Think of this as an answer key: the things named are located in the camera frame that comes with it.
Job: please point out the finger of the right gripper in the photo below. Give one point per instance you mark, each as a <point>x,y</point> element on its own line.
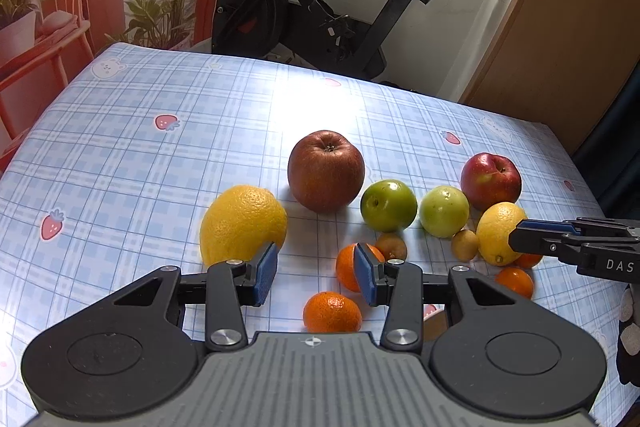
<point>584,223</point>
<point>562,241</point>

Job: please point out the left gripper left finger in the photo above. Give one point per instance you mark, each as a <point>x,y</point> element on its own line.
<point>230,286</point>

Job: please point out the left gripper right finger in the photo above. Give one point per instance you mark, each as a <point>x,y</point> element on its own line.
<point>397,285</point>

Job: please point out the small brown kiwi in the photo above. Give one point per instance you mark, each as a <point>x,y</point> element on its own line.
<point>465,245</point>
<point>392,246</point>

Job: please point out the small orange tangerine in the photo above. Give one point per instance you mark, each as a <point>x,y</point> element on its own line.
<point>329,312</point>

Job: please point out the dark purple mangosteen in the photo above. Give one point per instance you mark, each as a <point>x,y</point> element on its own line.
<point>435,322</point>

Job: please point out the large yellow lemon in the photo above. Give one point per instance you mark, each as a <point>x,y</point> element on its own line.
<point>239,223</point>

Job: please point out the smaller yellow lemon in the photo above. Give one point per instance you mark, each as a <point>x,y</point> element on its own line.
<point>493,230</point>

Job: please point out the dark green round fruit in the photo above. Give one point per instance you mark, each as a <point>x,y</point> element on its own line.
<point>388,206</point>

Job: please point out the light green round fruit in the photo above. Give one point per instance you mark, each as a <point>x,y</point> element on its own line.
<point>444,211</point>

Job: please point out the shiny red apple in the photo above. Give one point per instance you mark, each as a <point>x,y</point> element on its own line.
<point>489,178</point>

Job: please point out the dull red apple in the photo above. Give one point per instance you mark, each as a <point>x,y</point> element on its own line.
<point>325,171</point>

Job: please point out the blue plaid tablecloth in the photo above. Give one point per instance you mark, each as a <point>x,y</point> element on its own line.
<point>114,179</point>

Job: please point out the wooden door panel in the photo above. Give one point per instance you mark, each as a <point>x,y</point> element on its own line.
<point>559,62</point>

